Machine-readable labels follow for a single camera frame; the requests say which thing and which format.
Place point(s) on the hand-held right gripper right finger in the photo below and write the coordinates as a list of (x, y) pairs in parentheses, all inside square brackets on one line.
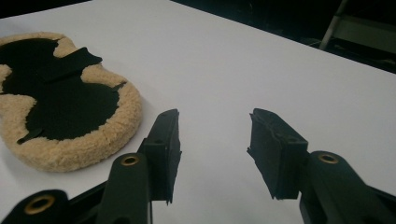
[(277, 155)]

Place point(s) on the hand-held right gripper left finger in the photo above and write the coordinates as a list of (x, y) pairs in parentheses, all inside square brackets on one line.
[(162, 149)]

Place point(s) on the tan fleece black-lined cover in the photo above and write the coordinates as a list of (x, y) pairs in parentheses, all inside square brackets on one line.
[(102, 146)]

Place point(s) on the white table sheet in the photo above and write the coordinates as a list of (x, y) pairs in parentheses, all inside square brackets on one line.
[(218, 71)]

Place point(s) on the grey metal stand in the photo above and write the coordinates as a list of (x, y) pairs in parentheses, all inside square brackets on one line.
[(361, 34)]

